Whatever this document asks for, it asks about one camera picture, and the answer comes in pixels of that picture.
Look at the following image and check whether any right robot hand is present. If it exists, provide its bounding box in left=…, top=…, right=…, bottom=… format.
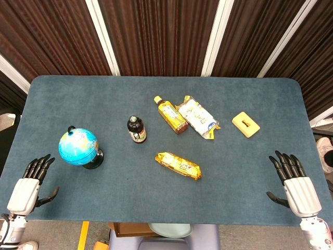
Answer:
left=266, top=151, right=323, bottom=218

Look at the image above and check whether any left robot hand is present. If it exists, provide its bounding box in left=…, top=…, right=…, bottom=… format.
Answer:
left=6, top=154, right=60, bottom=216

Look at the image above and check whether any small blue globe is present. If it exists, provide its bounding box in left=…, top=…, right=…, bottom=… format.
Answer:
left=58, top=126, right=105, bottom=170

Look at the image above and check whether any white sneaker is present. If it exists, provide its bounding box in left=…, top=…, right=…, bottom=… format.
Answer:
left=316, top=136, right=333, bottom=173

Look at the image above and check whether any cream yellow rectangular block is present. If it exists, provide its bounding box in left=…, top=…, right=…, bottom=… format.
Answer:
left=232, top=111, right=261, bottom=139

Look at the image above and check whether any brown cardboard box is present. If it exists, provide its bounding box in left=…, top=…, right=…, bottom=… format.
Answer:
left=108, top=222, right=160, bottom=238

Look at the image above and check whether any golden snack packet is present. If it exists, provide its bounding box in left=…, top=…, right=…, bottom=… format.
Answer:
left=155, top=152, right=203, bottom=181

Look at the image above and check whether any dark glass bottle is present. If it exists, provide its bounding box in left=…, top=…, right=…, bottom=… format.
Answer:
left=126, top=115, right=147, bottom=144

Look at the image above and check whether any white snack packet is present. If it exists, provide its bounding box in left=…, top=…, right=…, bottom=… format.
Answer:
left=175, top=95, right=222, bottom=141

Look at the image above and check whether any pale green plate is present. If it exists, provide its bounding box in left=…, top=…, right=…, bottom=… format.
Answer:
left=148, top=223, right=194, bottom=239

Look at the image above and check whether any blue table mat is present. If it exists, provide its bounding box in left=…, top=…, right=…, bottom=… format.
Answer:
left=0, top=75, right=333, bottom=227

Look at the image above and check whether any lavender plastic stool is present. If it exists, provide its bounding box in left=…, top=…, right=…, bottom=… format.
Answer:
left=108, top=223, right=221, bottom=250

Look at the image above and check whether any yellow tea bottle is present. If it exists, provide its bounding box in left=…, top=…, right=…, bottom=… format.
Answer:
left=153, top=95, right=189, bottom=135

